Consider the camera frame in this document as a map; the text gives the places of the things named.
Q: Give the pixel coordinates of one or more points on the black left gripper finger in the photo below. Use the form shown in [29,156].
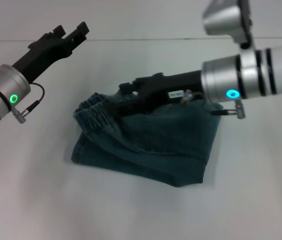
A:
[78,33]
[59,30]

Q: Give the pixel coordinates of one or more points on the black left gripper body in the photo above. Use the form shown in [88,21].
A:
[46,52]

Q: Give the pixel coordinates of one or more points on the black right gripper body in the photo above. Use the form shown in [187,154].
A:
[171,85]

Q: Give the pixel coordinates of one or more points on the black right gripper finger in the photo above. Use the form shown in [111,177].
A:
[126,107]
[129,87]

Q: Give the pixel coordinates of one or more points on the blue denim shorts with print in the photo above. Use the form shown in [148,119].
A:
[156,140]

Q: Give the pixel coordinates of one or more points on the silver camera mount bracket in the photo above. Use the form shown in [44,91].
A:
[248,60]

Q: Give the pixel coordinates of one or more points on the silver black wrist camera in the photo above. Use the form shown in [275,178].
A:
[226,20]

